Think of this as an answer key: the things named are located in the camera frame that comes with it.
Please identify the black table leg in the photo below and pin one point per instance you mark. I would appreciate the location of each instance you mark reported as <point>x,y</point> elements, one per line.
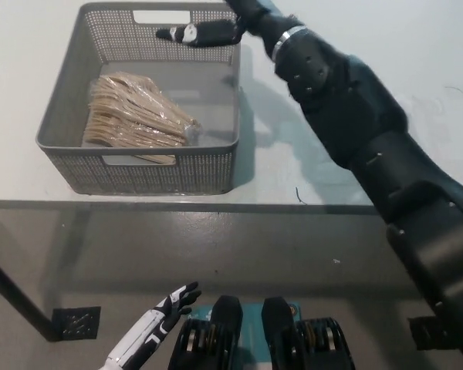
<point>11,287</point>

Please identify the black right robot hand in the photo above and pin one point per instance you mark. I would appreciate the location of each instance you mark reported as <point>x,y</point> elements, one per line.
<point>254,15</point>

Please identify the grey perforated plastic basket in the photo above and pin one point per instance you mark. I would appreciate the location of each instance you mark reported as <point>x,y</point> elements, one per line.
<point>139,175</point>

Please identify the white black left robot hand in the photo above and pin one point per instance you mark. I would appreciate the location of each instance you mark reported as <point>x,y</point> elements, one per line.
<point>166,312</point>

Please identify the clear bag of wooden cutlery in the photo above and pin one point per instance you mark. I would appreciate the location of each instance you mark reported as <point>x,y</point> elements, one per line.
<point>131,115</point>

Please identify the teal robot body panel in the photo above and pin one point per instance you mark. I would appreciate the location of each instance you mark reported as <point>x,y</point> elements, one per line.
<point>251,327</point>

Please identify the thin black thread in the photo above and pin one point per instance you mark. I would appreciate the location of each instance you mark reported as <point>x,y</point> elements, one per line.
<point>300,196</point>

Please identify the black table foot plate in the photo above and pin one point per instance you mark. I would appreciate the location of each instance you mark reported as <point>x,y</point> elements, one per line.
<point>77,323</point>
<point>424,333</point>

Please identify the black ribbed robot body block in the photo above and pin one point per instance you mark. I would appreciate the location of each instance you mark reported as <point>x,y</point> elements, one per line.
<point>216,331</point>

